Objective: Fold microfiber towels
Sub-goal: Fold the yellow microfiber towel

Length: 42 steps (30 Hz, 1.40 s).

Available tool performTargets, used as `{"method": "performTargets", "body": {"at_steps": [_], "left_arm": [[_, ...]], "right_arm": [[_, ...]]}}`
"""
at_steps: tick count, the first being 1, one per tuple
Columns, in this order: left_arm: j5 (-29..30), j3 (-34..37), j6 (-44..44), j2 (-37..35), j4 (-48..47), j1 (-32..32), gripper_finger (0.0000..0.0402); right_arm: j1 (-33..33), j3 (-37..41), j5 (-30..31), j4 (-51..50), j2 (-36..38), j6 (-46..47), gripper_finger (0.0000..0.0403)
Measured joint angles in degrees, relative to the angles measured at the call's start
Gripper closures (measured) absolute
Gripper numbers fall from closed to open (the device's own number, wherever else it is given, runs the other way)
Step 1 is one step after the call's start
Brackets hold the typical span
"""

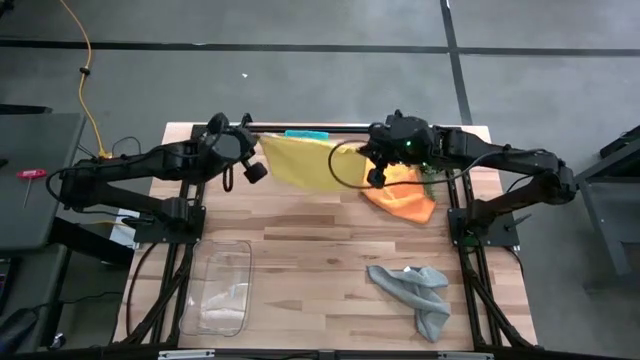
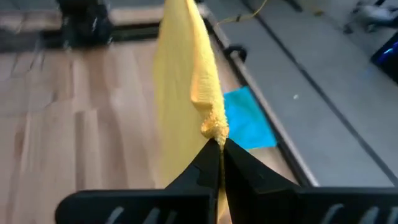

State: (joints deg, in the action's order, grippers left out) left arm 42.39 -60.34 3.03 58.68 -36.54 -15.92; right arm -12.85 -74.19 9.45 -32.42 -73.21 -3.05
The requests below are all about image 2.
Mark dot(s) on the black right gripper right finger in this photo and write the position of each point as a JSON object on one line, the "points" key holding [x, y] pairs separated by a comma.
{"points": [[258, 199]]}

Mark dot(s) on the yellow microfiber towel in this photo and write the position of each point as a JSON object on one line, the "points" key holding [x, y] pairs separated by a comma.
{"points": [[180, 93]]}

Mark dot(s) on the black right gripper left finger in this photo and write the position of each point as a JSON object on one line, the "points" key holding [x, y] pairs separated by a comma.
{"points": [[192, 199]]}

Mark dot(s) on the black device with blue light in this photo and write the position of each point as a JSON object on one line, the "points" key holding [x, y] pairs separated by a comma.
{"points": [[387, 59]]}

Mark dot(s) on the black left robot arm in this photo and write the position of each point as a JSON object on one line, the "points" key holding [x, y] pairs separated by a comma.
{"points": [[85, 25]]}

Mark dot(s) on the teal microfiber towel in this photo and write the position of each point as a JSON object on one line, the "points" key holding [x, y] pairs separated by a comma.
{"points": [[248, 124]]}

